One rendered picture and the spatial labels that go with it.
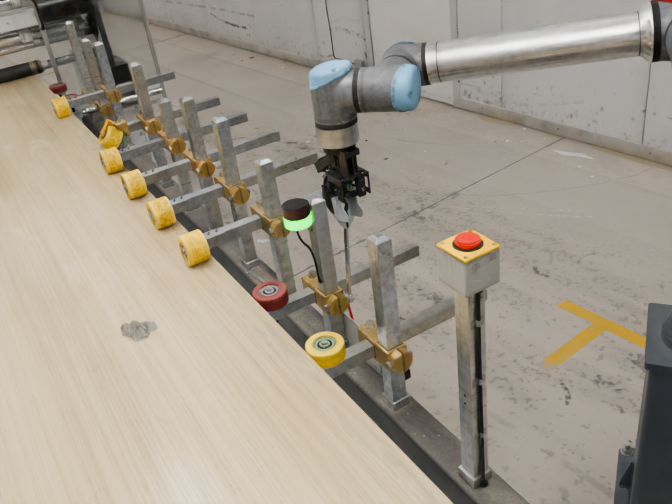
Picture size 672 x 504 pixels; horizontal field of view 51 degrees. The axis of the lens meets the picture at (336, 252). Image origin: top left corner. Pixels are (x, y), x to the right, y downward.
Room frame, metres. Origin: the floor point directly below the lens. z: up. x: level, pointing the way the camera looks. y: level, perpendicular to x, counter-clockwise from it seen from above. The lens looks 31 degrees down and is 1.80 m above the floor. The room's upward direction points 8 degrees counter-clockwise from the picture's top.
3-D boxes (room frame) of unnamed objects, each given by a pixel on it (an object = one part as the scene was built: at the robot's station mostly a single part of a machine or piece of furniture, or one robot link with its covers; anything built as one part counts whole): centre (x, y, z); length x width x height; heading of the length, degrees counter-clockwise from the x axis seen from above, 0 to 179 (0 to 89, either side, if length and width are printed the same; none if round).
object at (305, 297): (1.45, -0.01, 0.84); 0.43 x 0.03 x 0.04; 117
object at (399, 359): (1.18, -0.07, 0.84); 0.14 x 0.06 x 0.05; 27
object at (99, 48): (2.94, 0.83, 0.92); 0.04 x 0.04 x 0.48; 27
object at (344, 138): (1.42, -0.04, 1.24); 0.10 x 0.09 x 0.05; 117
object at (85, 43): (3.16, 0.94, 0.90); 0.04 x 0.04 x 0.48; 27
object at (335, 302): (1.40, 0.04, 0.85); 0.14 x 0.06 x 0.05; 27
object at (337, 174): (1.41, -0.04, 1.15); 0.09 x 0.08 x 0.12; 27
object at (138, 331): (1.28, 0.45, 0.91); 0.09 x 0.07 x 0.02; 52
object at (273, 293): (1.36, 0.16, 0.85); 0.08 x 0.08 x 0.11
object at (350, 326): (1.37, -0.01, 0.75); 0.26 x 0.01 x 0.10; 27
